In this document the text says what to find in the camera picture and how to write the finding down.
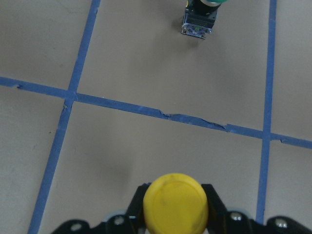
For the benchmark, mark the yellow push button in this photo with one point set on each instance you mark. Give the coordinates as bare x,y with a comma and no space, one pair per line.
175,204

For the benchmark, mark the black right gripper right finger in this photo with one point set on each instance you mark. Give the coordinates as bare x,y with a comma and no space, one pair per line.
217,212

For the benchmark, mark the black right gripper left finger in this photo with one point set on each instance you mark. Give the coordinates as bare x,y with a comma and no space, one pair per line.
135,212

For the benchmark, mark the green push button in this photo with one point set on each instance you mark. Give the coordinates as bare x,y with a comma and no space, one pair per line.
199,17

